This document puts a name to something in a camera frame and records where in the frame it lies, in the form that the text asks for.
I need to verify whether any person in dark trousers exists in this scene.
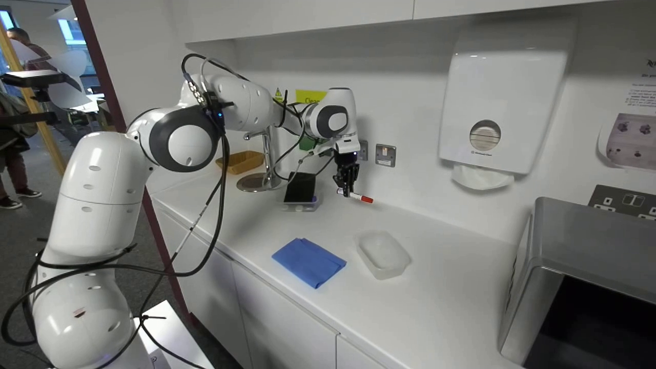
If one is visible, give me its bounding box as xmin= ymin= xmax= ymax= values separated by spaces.
xmin=0 ymin=89 xmax=45 ymax=212

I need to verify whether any white robot stand plate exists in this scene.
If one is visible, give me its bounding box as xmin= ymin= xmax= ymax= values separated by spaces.
xmin=133 ymin=300 xmax=215 ymax=369

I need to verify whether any white wrist mount box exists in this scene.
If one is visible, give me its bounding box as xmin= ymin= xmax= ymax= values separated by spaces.
xmin=332 ymin=133 xmax=363 ymax=156

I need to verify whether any person in grey top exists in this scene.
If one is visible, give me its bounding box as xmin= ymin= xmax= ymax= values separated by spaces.
xmin=7 ymin=28 xmax=54 ymax=74

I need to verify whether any maroon door frame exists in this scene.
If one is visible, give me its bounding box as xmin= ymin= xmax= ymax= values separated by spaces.
xmin=69 ymin=0 xmax=190 ymax=319

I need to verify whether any white upper cabinet door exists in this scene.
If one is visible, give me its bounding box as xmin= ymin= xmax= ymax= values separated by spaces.
xmin=187 ymin=0 xmax=417 ymax=46
xmin=412 ymin=0 xmax=656 ymax=23

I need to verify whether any white paper towel dispenser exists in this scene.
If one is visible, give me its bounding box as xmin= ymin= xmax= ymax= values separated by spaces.
xmin=439 ymin=49 xmax=572 ymax=195

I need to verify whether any chrome tap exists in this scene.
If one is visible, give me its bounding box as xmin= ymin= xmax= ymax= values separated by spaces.
xmin=245 ymin=126 xmax=282 ymax=186

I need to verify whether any stainless steel appliance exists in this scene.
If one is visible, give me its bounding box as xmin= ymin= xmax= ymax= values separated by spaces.
xmin=496 ymin=198 xmax=656 ymax=369

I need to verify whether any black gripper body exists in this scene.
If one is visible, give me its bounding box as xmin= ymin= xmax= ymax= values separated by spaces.
xmin=332 ymin=151 xmax=363 ymax=182

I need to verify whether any clear plastic tray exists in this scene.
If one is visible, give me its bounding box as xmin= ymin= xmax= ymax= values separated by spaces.
xmin=352 ymin=229 xmax=414 ymax=284

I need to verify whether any yellow post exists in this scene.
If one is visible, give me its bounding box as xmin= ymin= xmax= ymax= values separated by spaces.
xmin=0 ymin=23 xmax=68 ymax=176

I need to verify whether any white cabinet door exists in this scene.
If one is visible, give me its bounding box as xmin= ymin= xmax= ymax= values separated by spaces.
xmin=412 ymin=0 xmax=656 ymax=23
xmin=161 ymin=203 xmax=241 ymax=365
xmin=187 ymin=0 xmax=417 ymax=46
xmin=337 ymin=336 xmax=386 ymax=369
xmin=232 ymin=262 xmax=341 ymax=369

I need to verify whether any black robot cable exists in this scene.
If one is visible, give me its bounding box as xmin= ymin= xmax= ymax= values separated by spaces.
xmin=0 ymin=51 xmax=236 ymax=369

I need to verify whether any poster with pink machine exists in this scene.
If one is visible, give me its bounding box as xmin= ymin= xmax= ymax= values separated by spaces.
xmin=596 ymin=63 xmax=656 ymax=173

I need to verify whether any black wall socket panel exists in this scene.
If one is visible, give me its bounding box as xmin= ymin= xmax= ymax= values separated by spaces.
xmin=587 ymin=182 xmax=656 ymax=226

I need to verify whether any black rectangular block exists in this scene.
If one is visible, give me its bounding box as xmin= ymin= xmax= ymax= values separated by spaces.
xmin=284 ymin=170 xmax=320 ymax=205

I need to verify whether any white lower cabinet door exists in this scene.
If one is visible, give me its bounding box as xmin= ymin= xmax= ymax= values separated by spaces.
xmin=161 ymin=203 xmax=241 ymax=365
xmin=337 ymin=336 xmax=386 ymax=369
xmin=232 ymin=262 xmax=341 ymax=369

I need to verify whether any green clean-after-use sign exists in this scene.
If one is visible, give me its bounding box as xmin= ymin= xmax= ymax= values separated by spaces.
xmin=294 ymin=89 xmax=335 ymax=158

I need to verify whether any blue folded cloth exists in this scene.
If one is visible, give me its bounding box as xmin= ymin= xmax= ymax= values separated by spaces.
xmin=271 ymin=236 xmax=348 ymax=292

